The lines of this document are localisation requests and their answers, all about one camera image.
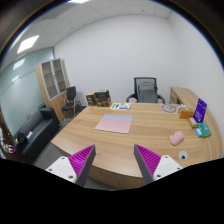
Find black visitor chair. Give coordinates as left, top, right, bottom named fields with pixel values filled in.
left=62, top=86, right=82, bottom=114

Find coiled grey cable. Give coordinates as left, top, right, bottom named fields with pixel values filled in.
left=161, top=103, right=181, bottom=114

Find green packet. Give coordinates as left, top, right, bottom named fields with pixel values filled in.
left=198, top=123, right=211, bottom=138

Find brown cardboard box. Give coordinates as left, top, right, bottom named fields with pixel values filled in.
left=178, top=107, right=194, bottom=119

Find pink computer mouse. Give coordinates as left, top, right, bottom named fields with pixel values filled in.
left=170, top=131, right=185, bottom=146

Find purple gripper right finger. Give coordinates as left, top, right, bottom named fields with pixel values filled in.
left=133, top=143, right=184, bottom=186

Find pink blue mouse pad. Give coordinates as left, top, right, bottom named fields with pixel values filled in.
left=95, top=114, right=133, bottom=134

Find small white round object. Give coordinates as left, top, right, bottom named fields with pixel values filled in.
left=179, top=151, right=188, bottom=160

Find black leather sofa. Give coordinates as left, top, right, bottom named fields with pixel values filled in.
left=14, top=108, right=60, bottom=164

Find stacked boxes on side table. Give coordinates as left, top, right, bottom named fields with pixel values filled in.
left=86, top=90, right=111, bottom=107

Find wooden glass-door cabinet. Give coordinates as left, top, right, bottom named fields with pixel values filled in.
left=36, top=59, right=69, bottom=121

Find black mesh office chair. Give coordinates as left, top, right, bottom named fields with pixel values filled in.
left=126, top=77, right=165, bottom=103

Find blue small packet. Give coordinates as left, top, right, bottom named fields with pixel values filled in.
left=195, top=128, right=202, bottom=137

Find white green leaflet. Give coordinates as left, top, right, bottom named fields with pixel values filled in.
left=110, top=103, right=131, bottom=110

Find wooden side desk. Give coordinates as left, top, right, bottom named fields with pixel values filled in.
left=169, top=86, right=204, bottom=111

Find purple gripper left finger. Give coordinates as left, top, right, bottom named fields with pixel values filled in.
left=45, top=144, right=97, bottom=188

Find small tan box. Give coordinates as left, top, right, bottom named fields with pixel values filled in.
left=187, top=117, right=198, bottom=128

